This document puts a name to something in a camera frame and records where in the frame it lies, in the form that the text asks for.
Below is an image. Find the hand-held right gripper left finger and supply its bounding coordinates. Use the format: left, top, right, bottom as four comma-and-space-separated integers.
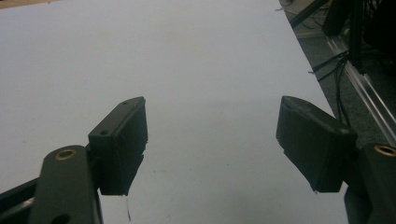
28, 95, 149, 224

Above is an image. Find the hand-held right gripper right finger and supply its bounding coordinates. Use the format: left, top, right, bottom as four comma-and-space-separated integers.
276, 95, 396, 224

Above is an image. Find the black equipment stand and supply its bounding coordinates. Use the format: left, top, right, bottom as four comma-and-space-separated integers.
321, 0, 396, 75

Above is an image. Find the black metal bar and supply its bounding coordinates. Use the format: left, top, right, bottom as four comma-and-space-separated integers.
289, 0, 331, 29

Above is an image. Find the aluminium frame rail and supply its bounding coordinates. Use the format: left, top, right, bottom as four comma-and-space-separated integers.
325, 35, 396, 147

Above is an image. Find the thin black cable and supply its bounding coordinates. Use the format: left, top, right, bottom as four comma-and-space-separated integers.
307, 49, 349, 82

